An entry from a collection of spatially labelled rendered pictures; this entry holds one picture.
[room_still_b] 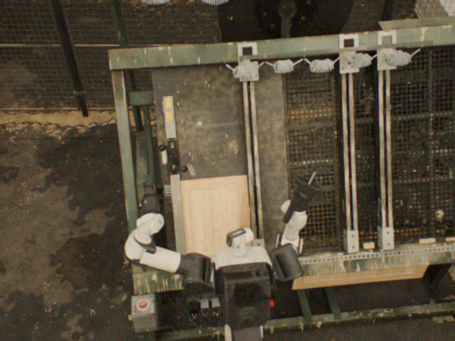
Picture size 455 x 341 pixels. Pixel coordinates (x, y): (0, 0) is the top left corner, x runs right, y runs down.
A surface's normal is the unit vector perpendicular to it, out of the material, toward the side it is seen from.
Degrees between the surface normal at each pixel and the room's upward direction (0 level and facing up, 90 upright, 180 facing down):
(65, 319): 0
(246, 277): 23
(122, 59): 53
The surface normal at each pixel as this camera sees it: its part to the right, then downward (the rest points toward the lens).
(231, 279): -0.05, -0.92
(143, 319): 0.12, 0.71
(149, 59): 0.10, 0.15
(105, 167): 0.00, -0.70
